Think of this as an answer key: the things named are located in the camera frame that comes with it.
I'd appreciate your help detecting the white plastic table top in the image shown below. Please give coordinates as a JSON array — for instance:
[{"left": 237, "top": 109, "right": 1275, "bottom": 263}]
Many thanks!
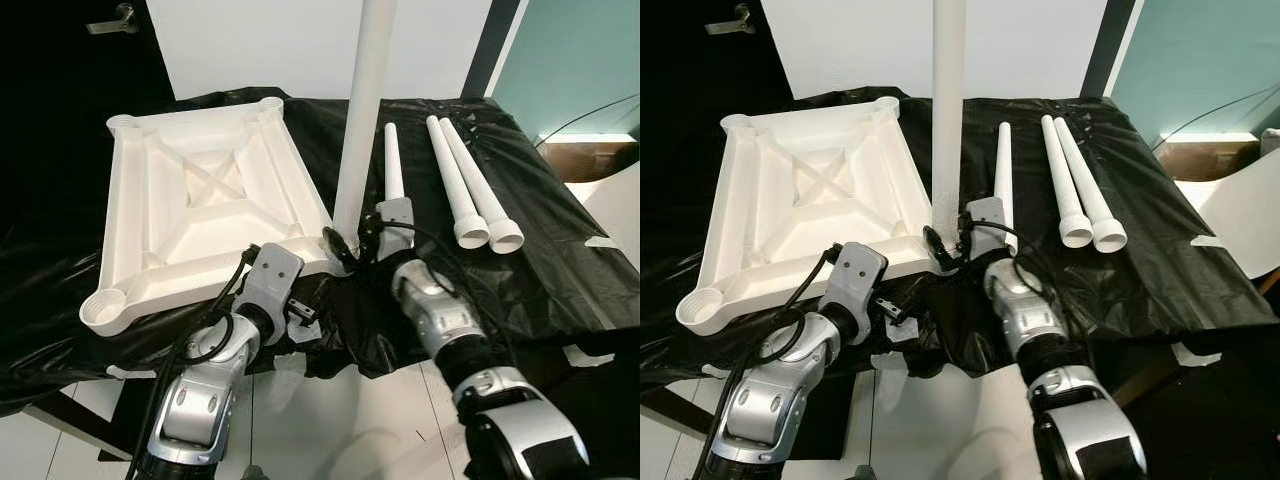
[
  {"left": 80, "top": 95, "right": 351, "bottom": 338},
  {"left": 675, "top": 95, "right": 949, "bottom": 338}
]

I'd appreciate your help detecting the metal door handle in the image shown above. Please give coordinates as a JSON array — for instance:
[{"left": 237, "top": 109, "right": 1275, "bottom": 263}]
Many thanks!
[
  {"left": 85, "top": 3, "right": 139, "bottom": 36},
  {"left": 703, "top": 3, "right": 756, "bottom": 36}
]

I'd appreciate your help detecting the brown cardboard box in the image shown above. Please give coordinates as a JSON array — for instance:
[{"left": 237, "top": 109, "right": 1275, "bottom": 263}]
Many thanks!
[
  {"left": 540, "top": 140, "right": 636, "bottom": 181},
  {"left": 1155, "top": 140, "right": 1256, "bottom": 183}
]

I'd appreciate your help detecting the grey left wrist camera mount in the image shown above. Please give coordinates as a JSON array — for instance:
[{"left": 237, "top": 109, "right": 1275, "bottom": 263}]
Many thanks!
[
  {"left": 835, "top": 240, "right": 889, "bottom": 319},
  {"left": 238, "top": 245, "right": 304, "bottom": 321}
]

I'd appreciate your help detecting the black door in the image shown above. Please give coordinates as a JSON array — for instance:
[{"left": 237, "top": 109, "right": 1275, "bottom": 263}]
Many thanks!
[
  {"left": 0, "top": 0, "right": 176, "bottom": 131},
  {"left": 640, "top": 0, "right": 796, "bottom": 131}
]

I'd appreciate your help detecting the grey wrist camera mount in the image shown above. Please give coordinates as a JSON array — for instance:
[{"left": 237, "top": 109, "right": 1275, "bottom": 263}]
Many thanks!
[
  {"left": 238, "top": 245, "right": 304, "bottom": 321},
  {"left": 835, "top": 240, "right": 889, "bottom": 319},
  {"left": 375, "top": 197, "right": 416, "bottom": 263},
  {"left": 965, "top": 197, "right": 1009, "bottom": 261}
]

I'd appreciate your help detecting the white plastic table leg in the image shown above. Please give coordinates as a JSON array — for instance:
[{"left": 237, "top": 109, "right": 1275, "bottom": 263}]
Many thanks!
[
  {"left": 438, "top": 118, "right": 526, "bottom": 254},
  {"left": 1040, "top": 115, "right": 1096, "bottom": 249},
  {"left": 332, "top": 0, "right": 399, "bottom": 246},
  {"left": 1053, "top": 118, "right": 1129, "bottom": 254},
  {"left": 383, "top": 122, "right": 406, "bottom": 201},
  {"left": 930, "top": 0, "right": 969, "bottom": 241},
  {"left": 425, "top": 115, "right": 491, "bottom": 251},
  {"left": 993, "top": 122, "right": 1016, "bottom": 229}
]

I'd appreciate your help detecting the thin black wall cable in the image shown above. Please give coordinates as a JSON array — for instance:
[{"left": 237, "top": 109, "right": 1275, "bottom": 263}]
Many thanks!
[
  {"left": 1150, "top": 85, "right": 1280, "bottom": 151},
  {"left": 535, "top": 93, "right": 641, "bottom": 151}
]

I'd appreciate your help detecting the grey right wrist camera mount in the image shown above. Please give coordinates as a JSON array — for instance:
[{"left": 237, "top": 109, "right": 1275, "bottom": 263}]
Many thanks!
[
  {"left": 375, "top": 197, "right": 416, "bottom": 263},
  {"left": 965, "top": 197, "right": 1009, "bottom": 261}
]

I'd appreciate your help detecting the black plastic sheet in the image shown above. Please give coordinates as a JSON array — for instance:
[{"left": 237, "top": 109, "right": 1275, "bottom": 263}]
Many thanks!
[
  {"left": 0, "top": 85, "right": 641, "bottom": 411},
  {"left": 640, "top": 85, "right": 1280, "bottom": 401}
]

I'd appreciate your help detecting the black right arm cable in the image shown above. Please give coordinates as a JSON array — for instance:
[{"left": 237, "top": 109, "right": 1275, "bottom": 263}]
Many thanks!
[
  {"left": 985, "top": 220, "right": 1101, "bottom": 341},
  {"left": 385, "top": 220, "right": 521, "bottom": 361}
]

